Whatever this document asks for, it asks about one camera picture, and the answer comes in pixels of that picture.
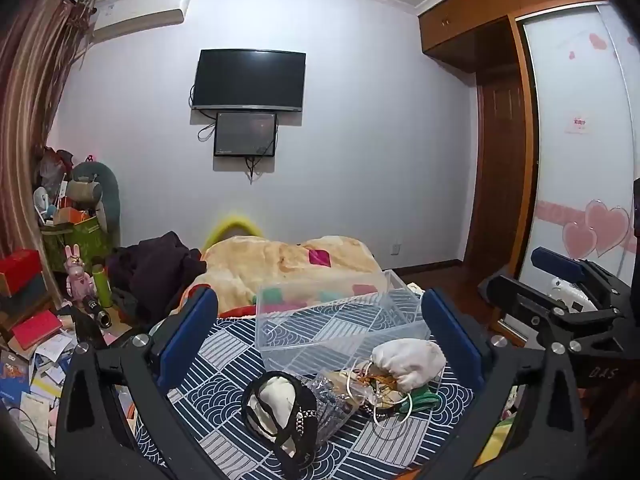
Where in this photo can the black cylinder torch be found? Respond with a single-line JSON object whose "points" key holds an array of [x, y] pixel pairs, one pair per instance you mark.
{"points": [[97, 312]]}

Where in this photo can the red book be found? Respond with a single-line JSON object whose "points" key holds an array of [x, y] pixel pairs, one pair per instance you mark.
{"points": [[37, 327]]}

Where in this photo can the white cloth pouch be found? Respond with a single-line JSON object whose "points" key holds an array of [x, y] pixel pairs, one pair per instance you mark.
{"points": [[407, 362]]}

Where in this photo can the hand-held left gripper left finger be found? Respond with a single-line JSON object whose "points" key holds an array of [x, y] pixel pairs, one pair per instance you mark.
{"points": [[187, 332]]}

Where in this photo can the clear plastic storage box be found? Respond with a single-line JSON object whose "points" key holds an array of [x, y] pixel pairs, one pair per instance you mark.
{"points": [[340, 325]]}

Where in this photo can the brown wooden door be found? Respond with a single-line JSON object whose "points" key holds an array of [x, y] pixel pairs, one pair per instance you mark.
{"points": [[500, 160]]}

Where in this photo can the green cloth item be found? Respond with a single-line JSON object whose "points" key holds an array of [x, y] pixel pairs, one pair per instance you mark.
{"points": [[425, 399]]}

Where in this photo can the orange fleece blanket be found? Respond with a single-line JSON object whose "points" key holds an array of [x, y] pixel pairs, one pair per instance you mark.
{"points": [[260, 265]]}

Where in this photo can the brown striped curtain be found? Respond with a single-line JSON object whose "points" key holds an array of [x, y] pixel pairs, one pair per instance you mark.
{"points": [[30, 110]]}

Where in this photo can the red plastic bag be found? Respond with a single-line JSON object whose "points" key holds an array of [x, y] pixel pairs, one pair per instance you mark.
{"points": [[52, 170]]}

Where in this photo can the red box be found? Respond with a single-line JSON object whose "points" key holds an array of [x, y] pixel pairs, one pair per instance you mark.
{"points": [[20, 270]]}

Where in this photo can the wooden wardrobe with heart door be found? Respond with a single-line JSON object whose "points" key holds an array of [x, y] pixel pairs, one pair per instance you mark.
{"points": [[560, 110]]}

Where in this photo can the green bottle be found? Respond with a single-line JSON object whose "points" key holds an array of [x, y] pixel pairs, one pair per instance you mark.
{"points": [[102, 287]]}

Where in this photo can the pink rabbit figure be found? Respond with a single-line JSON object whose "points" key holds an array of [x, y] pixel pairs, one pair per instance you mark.
{"points": [[77, 280]]}

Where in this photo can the blue patterned bedsheet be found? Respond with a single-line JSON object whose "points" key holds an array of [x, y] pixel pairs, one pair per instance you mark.
{"points": [[225, 360]]}

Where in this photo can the yellow pillow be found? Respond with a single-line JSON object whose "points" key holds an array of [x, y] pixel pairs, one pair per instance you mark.
{"points": [[225, 225]]}

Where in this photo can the pile of papers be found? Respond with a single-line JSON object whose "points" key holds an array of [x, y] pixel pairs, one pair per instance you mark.
{"points": [[45, 380]]}

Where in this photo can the green gift bag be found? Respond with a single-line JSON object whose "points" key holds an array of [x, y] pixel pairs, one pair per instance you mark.
{"points": [[80, 242]]}

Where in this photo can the black wall television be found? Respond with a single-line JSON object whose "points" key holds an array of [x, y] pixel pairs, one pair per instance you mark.
{"points": [[249, 80]]}

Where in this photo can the white air conditioner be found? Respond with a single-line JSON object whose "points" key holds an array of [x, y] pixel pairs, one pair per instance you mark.
{"points": [[140, 12]]}

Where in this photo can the clear bag of trinkets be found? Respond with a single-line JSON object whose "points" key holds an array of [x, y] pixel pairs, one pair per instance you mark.
{"points": [[345, 395]]}

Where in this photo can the dark clothes pile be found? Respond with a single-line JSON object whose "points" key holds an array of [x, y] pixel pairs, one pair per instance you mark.
{"points": [[150, 270]]}

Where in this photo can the white wall socket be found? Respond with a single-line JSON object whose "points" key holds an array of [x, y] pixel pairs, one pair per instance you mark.
{"points": [[395, 249]]}

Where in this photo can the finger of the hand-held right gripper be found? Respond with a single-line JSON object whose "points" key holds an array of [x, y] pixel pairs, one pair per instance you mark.
{"points": [[557, 262], [525, 305]]}

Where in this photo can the small black monitor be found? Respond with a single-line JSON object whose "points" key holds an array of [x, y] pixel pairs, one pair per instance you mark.
{"points": [[245, 134]]}

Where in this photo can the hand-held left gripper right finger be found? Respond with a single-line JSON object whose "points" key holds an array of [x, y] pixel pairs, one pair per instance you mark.
{"points": [[452, 335]]}

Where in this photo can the grey green plush toy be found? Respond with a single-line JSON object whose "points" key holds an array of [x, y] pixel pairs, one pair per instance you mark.
{"points": [[100, 195]]}

